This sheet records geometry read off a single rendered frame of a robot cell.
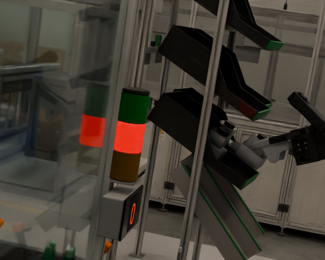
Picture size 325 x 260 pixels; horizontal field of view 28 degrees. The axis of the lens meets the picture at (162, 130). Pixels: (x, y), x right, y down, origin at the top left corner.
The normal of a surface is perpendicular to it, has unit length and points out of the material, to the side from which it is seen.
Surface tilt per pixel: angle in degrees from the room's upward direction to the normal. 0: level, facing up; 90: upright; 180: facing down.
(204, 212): 90
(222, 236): 90
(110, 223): 90
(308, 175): 90
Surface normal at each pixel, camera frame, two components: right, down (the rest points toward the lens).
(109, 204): -0.20, 0.13
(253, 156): -0.40, 0.05
